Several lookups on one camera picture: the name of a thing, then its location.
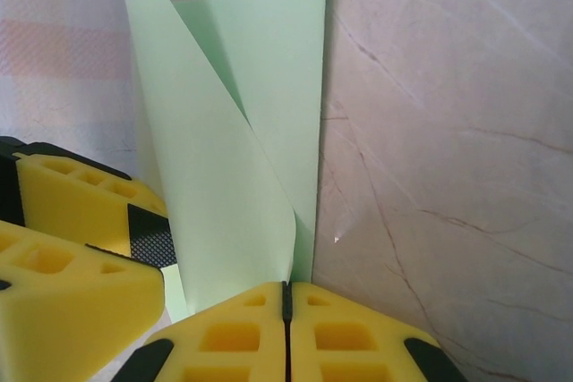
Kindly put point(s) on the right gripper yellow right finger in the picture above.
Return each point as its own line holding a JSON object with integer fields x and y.
{"x": 344, "y": 337}

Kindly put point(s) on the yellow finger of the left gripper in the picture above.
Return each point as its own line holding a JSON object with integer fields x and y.
{"x": 67, "y": 203}
{"x": 67, "y": 310}

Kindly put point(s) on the light green paper sheet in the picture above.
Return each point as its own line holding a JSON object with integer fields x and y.
{"x": 201, "y": 176}

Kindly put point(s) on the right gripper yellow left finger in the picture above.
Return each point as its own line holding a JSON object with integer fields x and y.
{"x": 233, "y": 337}

